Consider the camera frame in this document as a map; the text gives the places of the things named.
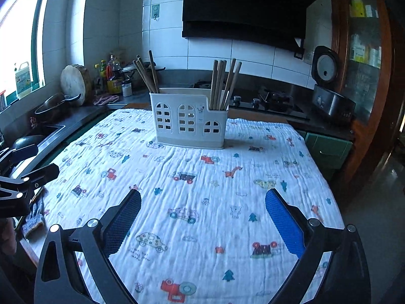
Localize round wooden cutting board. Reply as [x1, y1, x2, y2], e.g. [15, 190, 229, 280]
[60, 64, 91, 106]

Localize pink dish cloth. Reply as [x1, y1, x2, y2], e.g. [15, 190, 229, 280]
[93, 94, 119, 106]

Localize green wall hook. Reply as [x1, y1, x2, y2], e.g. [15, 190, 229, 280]
[151, 4, 160, 21]

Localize white seasoning shaker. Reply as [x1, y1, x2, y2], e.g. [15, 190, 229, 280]
[121, 81, 132, 98]

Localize wooden glass door cabinet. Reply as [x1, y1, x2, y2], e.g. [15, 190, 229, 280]
[331, 0, 404, 183]

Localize yellow cap oil bottle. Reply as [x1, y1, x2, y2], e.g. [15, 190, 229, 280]
[99, 60, 107, 80]

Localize black wok pan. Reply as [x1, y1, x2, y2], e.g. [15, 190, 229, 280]
[34, 93, 82, 123]

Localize black rice cooker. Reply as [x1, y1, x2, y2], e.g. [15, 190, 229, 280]
[311, 45, 356, 125]

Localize black gas stove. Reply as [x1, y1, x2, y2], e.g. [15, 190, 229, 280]
[230, 89, 307, 119]

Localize white cartoon print cloth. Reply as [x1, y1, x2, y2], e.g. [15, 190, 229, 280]
[29, 109, 344, 303]

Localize black range hood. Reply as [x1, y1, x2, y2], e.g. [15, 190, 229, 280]
[182, 0, 316, 55]

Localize detergent jug on windowsill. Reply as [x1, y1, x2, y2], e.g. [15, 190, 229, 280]
[15, 62, 32, 100]

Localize green cabinet drawers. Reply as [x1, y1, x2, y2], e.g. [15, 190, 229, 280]
[297, 130, 352, 170]

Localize white plastic utensil holder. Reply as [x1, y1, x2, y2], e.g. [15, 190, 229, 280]
[150, 88, 228, 149]

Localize dark soy sauce bottle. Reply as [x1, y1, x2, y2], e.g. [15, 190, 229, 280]
[106, 54, 123, 95]

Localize wooden chopstick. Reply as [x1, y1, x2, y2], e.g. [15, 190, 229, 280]
[213, 60, 226, 110]
[148, 50, 160, 93]
[209, 60, 218, 110]
[222, 62, 242, 110]
[215, 60, 227, 110]
[220, 58, 236, 110]
[132, 58, 156, 93]
[136, 55, 155, 93]

